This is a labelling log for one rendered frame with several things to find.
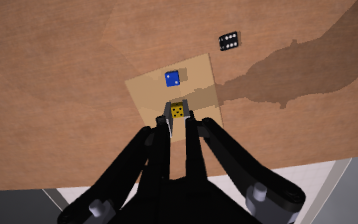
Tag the yellow die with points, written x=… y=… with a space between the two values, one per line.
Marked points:
x=177 y=110

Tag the blue die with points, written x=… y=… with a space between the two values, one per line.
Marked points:
x=172 y=78

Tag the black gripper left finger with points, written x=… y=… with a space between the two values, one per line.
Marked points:
x=105 y=198

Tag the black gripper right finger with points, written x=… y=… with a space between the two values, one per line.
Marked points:
x=270 y=198

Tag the black die with white pips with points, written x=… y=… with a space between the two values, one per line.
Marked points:
x=228 y=41

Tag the tan flat mat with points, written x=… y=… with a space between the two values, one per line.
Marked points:
x=150 y=93

